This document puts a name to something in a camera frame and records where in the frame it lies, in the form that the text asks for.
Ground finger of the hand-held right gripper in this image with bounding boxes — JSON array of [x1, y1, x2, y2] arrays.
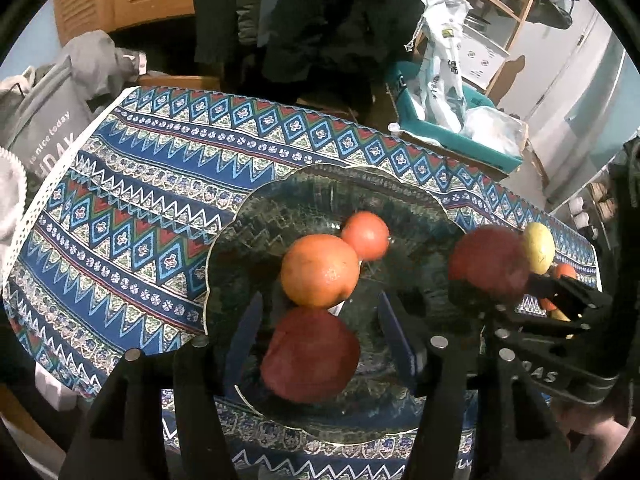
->
[[447, 280, 591, 357], [527, 274, 613, 322]]

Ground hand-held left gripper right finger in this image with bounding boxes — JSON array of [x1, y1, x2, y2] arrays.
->
[[377, 292, 576, 480]]

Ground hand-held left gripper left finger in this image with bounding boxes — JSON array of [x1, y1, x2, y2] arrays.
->
[[60, 292, 264, 480]]

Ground yellow lemon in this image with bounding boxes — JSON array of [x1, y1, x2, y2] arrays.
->
[[522, 222, 556, 276]]

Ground dark red apple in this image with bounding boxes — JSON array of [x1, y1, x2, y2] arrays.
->
[[261, 306, 362, 405]]

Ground large orange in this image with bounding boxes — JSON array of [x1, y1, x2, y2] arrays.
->
[[280, 234, 361, 310]]

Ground medium orange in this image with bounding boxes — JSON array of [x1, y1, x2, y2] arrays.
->
[[340, 211, 391, 262]]

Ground dark glass plate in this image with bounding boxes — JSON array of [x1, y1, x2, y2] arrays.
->
[[202, 164, 473, 447]]

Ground person's right hand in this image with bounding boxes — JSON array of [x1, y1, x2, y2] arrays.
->
[[554, 400, 628, 443]]

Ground shoe rack with shoes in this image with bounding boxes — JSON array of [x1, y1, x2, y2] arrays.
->
[[570, 182, 618, 241]]

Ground dark garment cover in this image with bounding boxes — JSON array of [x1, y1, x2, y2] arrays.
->
[[595, 135, 640, 411]]

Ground teal plastic crate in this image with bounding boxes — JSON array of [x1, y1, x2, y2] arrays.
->
[[387, 60, 525, 173]]

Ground blue patterned tablecloth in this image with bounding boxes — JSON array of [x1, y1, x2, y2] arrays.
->
[[2, 85, 601, 480]]

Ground clear plastic bags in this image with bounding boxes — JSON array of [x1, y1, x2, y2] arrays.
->
[[462, 105, 530, 156]]

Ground white door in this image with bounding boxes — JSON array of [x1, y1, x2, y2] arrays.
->
[[495, 5, 626, 126]]

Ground white rice bag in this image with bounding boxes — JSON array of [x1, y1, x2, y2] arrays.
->
[[404, 0, 473, 131]]

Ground white knit fabric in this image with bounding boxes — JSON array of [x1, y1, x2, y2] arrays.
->
[[0, 147, 28, 246]]

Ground grey hanging backpack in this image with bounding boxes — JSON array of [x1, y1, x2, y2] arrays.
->
[[530, 0, 581, 31]]

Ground grey laundry bag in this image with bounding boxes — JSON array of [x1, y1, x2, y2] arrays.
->
[[0, 55, 93, 181]]

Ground wooden shelf rack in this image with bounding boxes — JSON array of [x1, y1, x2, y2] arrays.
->
[[432, 0, 548, 96]]

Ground grey clothing pile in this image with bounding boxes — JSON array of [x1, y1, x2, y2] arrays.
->
[[60, 30, 146, 111]]

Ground black hooded coat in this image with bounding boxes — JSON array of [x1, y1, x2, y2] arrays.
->
[[192, 0, 428, 111]]

